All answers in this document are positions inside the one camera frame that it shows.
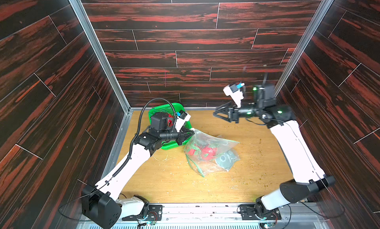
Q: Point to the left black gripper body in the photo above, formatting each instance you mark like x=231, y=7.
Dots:
x=180, y=134

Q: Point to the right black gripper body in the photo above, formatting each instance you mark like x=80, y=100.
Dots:
x=234, y=112

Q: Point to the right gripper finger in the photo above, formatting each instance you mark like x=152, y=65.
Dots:
x=222, y=117
x=224, y=108

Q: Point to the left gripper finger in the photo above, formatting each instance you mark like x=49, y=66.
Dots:
x=187, y=130
x=186, y=137

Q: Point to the clear zip-top bag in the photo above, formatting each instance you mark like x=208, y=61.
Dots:
x=224, y=161

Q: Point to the red green dragon fruit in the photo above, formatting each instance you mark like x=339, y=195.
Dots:
x=170, y=120

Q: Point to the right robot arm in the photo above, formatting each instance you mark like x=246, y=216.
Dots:
x=309, y=177

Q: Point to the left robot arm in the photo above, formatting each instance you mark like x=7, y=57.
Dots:
x=101, y=203

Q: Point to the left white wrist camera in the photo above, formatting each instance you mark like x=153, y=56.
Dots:
x=182, y=118

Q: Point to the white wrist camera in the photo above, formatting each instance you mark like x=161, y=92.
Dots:
x=235, y=91
x=182, y=118

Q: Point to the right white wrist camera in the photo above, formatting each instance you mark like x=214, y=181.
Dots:
x=235, y=91

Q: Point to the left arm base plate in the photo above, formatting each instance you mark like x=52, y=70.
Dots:
x=153, y=213

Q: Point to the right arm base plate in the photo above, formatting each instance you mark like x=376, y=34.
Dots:
x=258, y=212

